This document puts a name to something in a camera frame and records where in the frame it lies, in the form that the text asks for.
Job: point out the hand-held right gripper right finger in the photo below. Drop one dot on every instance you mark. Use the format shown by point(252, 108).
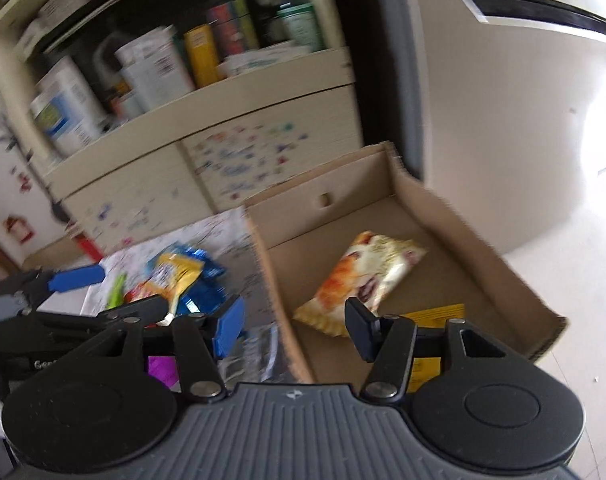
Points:
point(363, 332)

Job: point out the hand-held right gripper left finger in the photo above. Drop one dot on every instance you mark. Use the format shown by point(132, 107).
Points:
point(229, 327)

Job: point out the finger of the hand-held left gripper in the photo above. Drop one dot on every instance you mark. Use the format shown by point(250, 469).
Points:
point(143, 307)
point(78, 278)

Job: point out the silver snack packet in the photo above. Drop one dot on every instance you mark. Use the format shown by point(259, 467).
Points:
point(253, 355)

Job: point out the yellow and blue snack packet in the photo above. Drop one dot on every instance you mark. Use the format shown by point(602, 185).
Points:
point(175, 272)

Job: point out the orange and white snack packet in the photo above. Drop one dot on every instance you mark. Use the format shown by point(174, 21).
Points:
point(353, 270)

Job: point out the purple snack packet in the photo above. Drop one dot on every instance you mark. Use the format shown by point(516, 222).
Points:
point(163, 372)

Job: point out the brown cardboard box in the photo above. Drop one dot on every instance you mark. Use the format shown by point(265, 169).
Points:
point(303, 270)

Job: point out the floral tablecloth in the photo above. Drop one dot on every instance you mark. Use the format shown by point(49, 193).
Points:
point(208, 232)

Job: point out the cream wooden cabinet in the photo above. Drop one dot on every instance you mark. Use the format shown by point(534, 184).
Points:
point(148, 160)

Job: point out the large blue and white box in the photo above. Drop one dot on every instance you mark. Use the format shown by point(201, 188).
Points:
point(68, 105)

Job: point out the white and teal box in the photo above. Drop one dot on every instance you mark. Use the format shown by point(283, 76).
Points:
point(155, 67)

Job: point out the white refrigerator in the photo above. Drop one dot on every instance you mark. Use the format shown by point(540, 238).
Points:
point(483, 110)

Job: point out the yellow box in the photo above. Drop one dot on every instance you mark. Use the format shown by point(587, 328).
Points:
point(201, 55)

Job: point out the flat white medicine box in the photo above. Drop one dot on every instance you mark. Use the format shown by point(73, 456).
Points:
point(263, 60)

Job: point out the colourful striped box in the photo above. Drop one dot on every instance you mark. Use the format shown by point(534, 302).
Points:
point(233, 27)

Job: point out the green glass bottle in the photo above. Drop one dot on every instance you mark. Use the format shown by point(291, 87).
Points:
point(303, 25)

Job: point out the red house wall sticker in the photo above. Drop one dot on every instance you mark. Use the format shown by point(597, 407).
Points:
point(19, 230)

